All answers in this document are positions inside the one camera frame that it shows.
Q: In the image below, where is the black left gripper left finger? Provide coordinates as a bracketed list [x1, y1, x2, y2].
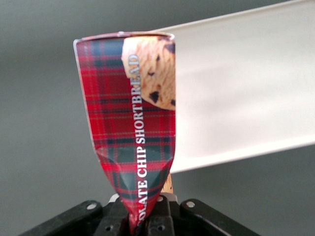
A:
[94, 194, 130, 236]

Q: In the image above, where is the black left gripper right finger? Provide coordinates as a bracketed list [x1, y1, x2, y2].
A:
[144, 192, 178, 236]

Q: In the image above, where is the red tartan cookie box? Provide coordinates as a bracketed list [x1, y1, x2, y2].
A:
[73, 31, 177, 234]

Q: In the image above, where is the white rectangular tray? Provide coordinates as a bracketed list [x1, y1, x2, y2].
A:
[150, 0, 315, 174]

